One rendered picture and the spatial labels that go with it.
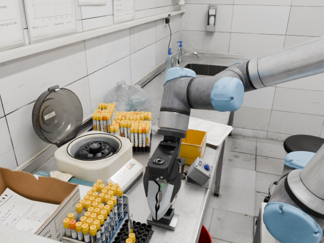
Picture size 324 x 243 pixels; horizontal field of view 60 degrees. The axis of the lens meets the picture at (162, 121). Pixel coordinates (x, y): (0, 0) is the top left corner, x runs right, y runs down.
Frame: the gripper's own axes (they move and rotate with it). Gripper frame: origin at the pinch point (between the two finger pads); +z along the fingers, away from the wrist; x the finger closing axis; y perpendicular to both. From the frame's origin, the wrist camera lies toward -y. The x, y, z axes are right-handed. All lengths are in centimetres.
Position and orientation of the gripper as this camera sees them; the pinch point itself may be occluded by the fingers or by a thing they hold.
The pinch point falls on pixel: (156, 215)
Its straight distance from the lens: 69.5
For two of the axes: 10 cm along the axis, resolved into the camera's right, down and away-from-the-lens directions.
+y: 2.6, 1.1, 9.6
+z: -1.6, 9.9, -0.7
